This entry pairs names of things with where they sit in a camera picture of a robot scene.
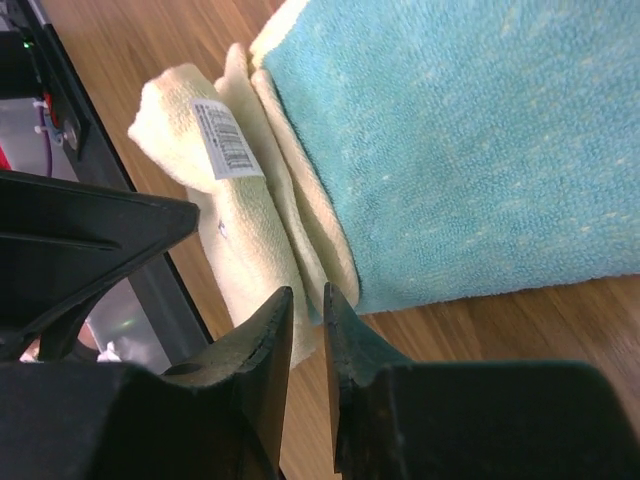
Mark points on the yellow green towel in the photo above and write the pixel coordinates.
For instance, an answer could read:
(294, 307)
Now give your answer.
(409, 152)

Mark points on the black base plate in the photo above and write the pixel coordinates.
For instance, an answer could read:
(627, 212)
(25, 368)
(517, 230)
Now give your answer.
(148, 317)

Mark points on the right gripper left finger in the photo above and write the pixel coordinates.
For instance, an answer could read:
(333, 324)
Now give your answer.
(218, 415)

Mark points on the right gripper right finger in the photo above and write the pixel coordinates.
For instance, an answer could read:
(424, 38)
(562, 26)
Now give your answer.
(395, 418)

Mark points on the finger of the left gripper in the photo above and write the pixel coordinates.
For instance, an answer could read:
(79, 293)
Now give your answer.
(64, 245)

